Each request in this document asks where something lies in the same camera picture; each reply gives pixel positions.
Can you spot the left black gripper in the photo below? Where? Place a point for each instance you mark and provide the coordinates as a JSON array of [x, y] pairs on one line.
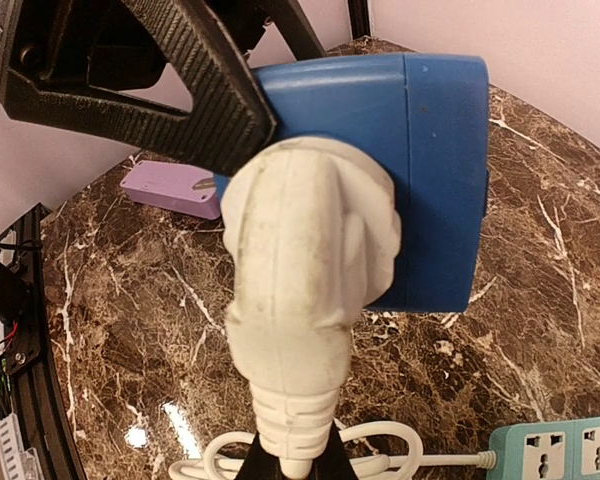
[[73, 65]]

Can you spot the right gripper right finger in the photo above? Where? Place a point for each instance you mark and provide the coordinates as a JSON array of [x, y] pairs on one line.
[[333, 463]]

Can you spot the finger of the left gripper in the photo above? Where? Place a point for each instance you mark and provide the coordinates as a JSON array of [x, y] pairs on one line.
[[296, 30]]

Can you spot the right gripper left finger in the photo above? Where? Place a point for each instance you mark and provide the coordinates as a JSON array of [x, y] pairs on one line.
[[259, 464]]

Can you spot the dark blue cube socket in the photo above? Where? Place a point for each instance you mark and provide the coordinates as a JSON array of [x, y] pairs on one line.
[[373, 192]]

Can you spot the purple power strip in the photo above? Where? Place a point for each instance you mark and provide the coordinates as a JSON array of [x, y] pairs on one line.
[[175, 187]]

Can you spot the teal power strip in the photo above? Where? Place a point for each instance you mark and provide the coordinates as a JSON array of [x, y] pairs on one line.
[[552, 450]]

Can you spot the left circuit board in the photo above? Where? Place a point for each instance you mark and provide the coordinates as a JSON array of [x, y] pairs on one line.
[[19, 347]]

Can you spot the left black frame post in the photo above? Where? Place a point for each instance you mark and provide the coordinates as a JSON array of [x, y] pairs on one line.
[[359, 18]]

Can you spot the white slotted cable duct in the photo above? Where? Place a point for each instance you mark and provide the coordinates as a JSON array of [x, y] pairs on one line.
[[17, 462]]

